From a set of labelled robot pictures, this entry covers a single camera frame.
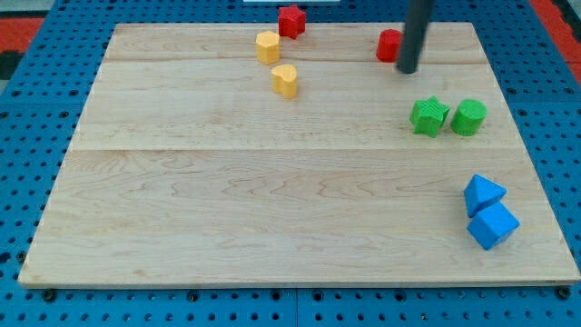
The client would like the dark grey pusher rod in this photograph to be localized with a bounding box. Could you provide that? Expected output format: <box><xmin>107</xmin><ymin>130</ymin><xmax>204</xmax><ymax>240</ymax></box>
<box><xmin>396</xmin><ymin>0</ymin><xmax>434</xmax><ymax>74</ymax></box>

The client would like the red cylinder block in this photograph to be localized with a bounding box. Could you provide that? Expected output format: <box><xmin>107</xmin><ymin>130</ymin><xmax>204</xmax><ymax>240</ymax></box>
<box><xmin>376</xmin><ymin>29</ymin><xmax>403</xmax><ymax>63</ymax></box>

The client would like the yellow hexagon block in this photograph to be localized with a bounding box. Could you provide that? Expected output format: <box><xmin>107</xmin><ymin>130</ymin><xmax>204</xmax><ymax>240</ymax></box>
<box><xmin>255</xmin><ymin>31</ymin><xmax>281</xmax><ymax>64</ymax></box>

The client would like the green star block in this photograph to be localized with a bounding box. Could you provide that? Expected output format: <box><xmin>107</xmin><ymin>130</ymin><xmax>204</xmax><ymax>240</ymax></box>
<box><xmin>409</xmin><ymin>96</ymin><xmax>450</xmax><ymax>138</ymax></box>

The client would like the green cylinder block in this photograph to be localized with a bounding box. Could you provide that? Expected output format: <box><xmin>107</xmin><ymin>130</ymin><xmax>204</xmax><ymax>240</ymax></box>
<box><xmin>450</xmin><ymin>99</ymin><xmax>487</xmax><ymax>136</ymax></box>

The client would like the red star block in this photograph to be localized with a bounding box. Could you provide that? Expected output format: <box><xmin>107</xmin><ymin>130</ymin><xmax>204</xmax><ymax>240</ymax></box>
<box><xmin>278</xmin><ymin>5</ymin><xmax>306</xmax><ymax>39</ymax></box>

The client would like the yellow heart block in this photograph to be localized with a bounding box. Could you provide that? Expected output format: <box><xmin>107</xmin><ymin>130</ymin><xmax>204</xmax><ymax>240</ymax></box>
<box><xmin>271</xmin><ymin>64</ymin><xmax>298</xmax><ymax>99</ymax></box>

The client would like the blue triangle block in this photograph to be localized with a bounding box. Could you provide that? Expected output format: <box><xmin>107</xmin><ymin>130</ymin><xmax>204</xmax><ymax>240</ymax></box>
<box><xmin>464</xmin><ymin>174</ymin><xmax>507</xmax><ymax>218</ymax></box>

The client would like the blue cube block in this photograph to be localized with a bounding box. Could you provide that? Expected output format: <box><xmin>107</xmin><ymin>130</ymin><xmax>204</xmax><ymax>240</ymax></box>
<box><xmin>467</xmin><ymin>202</ymin><xmax>520</xmax><ymax>251</ymax></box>

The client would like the light wooden board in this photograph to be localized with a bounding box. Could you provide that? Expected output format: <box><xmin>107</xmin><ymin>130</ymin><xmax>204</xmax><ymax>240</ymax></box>
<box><xmin>18</xmin><ymin>23</ymin><xmax>580</xmax><ymax>289</ymax></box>

